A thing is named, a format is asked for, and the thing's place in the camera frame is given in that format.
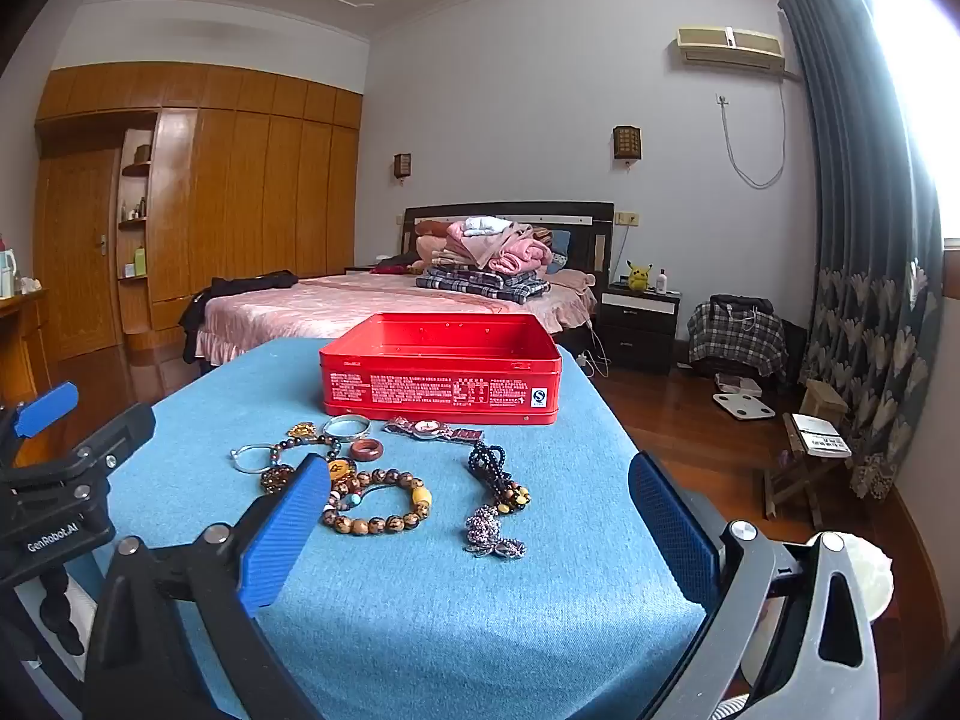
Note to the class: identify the black garment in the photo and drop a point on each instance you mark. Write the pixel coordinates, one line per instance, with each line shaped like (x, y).
(247, 283)

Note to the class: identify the wooden desk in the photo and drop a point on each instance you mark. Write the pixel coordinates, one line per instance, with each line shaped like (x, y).
(22, 337)

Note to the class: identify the white lotion bottle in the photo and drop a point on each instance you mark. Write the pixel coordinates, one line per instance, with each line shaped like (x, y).
(662, 283)

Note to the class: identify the white blue kettle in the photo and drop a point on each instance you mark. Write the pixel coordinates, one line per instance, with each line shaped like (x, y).
(6, 274)

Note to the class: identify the small wooden wall lamp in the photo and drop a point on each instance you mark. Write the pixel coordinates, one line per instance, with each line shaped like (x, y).
(403, 165)

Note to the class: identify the dark red garment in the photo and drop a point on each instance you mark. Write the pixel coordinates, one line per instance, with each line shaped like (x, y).
(394, 267)

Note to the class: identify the small wooden stool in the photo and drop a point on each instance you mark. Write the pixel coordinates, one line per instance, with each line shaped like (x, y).
(821, 394)

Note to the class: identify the plaid bag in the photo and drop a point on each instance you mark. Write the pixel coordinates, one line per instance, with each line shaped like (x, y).
(735, 337)

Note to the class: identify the wall socket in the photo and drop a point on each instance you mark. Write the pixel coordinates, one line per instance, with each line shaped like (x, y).
(628, 218)

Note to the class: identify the black white nightstand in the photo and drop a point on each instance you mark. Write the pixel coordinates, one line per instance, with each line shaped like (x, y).
(637, 330)

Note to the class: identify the silver wristwatch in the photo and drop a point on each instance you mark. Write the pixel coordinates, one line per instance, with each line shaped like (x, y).
(429, 429)

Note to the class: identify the teal floral curtain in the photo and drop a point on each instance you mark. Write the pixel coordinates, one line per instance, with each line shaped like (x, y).
(847, 202)

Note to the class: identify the red-brown stone bangle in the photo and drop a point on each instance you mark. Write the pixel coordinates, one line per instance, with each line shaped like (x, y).
(367, 459)

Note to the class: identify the red tin box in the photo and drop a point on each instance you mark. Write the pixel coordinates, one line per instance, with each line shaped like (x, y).
(442, 390)

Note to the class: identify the wooden folding stool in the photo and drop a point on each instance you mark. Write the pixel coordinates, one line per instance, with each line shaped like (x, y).
(795, 480)

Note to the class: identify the bed with pink bedspread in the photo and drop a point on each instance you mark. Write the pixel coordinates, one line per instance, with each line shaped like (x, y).
(337, 307)

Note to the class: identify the beige air conditioner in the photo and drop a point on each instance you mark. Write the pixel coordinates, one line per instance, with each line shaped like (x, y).
(727, 41)

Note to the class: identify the wooden wardrobe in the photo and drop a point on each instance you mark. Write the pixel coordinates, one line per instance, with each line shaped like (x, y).
(247, 187)

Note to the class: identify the amber pendant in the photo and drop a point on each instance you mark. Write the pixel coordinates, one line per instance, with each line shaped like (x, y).
(342, 470)

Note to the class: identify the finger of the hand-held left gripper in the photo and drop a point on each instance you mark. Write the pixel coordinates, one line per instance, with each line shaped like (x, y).
(49, 399)
(112, 439)

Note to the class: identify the folded plaid blanket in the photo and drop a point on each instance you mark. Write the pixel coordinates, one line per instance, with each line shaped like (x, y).
(480, 285)

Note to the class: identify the yellow plush toy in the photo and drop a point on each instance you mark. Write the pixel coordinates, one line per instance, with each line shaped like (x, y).
(639, 276)

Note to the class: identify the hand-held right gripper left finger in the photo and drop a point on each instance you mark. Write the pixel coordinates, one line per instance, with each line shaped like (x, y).
(285, 532)

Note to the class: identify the white plastic object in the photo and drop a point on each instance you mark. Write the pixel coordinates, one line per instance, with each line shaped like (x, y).
(874, 577)

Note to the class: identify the wooden door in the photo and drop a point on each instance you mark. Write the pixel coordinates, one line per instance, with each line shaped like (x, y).
(75, 255)

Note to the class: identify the large wooden wall lamp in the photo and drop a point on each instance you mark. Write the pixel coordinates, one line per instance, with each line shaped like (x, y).
(627, 142)

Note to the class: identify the thin silver bangle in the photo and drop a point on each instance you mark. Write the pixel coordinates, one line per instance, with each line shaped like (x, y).
(235, 454)

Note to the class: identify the green box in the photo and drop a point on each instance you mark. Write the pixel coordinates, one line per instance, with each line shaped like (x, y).
(140, 261)

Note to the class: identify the white mug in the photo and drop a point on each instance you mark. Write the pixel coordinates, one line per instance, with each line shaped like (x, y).
(31, 286)

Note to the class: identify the white bathroom scale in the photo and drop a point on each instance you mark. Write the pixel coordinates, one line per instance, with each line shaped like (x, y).
(742, 406)

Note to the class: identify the wide silver bangle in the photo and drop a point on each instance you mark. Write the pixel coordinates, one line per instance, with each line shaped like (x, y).
(346, 436)

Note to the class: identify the white book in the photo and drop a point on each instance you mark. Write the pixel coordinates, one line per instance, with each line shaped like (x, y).
(821, 435)

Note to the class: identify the blue pillow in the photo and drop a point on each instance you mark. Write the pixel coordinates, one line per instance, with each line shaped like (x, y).
(560, 255)

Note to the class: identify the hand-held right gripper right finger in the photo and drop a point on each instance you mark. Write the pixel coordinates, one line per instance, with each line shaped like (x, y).
(671, 532)

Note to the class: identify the pile of pink clothes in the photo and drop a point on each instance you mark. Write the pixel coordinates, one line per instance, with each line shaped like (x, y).
(510, 251)

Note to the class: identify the small dark bottles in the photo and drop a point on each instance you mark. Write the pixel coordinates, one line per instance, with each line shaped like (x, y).
(137, 210)

